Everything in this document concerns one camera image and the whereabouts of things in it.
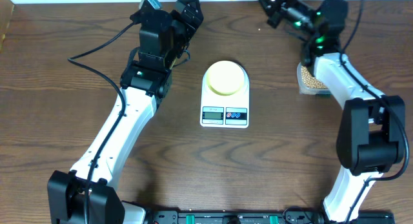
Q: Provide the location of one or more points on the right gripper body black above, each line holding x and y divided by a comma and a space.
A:
302, 16

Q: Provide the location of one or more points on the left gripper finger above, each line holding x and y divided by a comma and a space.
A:
181, 12
196, 16

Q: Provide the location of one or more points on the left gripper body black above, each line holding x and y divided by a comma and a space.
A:
180, 35

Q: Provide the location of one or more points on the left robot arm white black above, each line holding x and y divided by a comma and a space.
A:
87, 192

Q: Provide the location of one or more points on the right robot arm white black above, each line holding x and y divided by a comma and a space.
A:
371, 137

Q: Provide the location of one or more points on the yellow plastic bowl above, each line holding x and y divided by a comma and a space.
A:
225, 78

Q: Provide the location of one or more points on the white digital kitchen scale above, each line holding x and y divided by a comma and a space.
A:
225, 111

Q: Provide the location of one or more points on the soybeans in container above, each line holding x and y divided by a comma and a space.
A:
310, 81

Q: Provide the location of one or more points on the clear plastic container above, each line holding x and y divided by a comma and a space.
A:
309, 91

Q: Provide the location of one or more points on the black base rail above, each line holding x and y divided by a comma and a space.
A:
294, 216

